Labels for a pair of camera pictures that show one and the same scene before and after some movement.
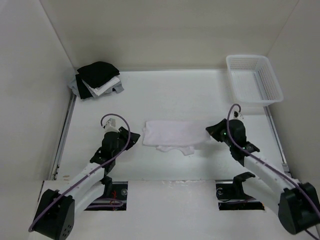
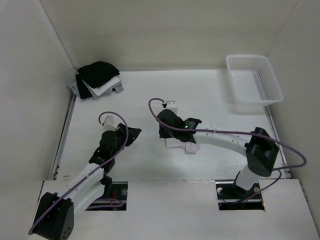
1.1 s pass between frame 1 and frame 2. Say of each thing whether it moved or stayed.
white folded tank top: stayed
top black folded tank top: stayed
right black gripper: moved
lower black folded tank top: stayed
